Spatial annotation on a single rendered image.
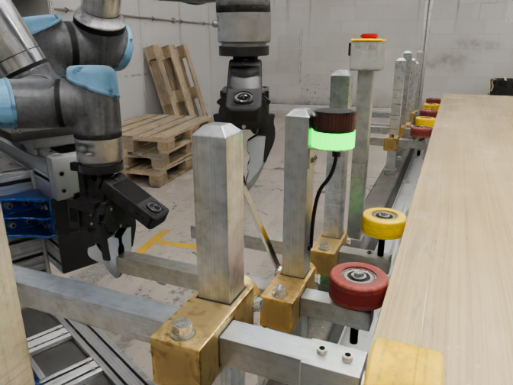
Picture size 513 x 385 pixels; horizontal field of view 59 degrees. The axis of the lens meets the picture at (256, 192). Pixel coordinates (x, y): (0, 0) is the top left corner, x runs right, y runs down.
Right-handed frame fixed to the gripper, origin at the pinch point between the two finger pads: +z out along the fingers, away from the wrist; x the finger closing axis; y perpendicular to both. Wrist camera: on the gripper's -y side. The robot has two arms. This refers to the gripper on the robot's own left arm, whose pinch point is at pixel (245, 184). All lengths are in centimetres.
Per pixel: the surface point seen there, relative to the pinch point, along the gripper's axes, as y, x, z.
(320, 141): -5.4, -10.5, -8.0
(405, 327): -20.6, -19.7, 10.2
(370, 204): 77, -36, 33
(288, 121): -2.6, -6.3, -10.2
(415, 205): 20.8, -32.9, 11.5
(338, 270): -8.4, -13.6, 9.9
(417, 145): 106, -59, 20
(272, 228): 219, -3, 107
